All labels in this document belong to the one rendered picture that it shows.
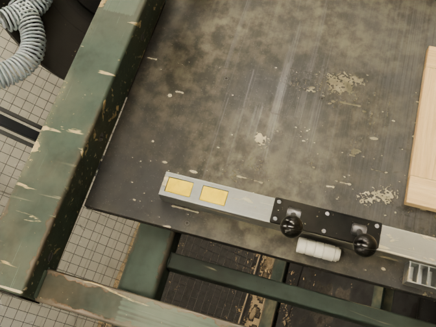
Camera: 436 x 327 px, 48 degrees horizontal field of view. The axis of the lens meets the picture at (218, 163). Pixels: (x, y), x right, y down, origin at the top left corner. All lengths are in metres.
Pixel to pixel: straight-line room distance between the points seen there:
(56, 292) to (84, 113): 0.34
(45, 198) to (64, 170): 0.06
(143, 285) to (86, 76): 0.43
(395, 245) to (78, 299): 0.58
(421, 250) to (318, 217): 0.19
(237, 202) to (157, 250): 0.19
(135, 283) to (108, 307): 0.11
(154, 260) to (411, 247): 0.49
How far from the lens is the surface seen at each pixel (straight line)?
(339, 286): 2.90
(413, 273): 0.99
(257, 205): 0.94
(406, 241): 0.96
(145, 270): 1.00
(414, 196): 1.02
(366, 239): 0.82
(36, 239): 0.93
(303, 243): 0.93
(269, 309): 2.00
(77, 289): 0.94
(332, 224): 0.93
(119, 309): 0.91
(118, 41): 1.08
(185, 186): 0.96
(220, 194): 0.95
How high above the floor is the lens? 2.00
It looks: 25 degrees down
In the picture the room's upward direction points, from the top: 62 degrees counter-clockwise
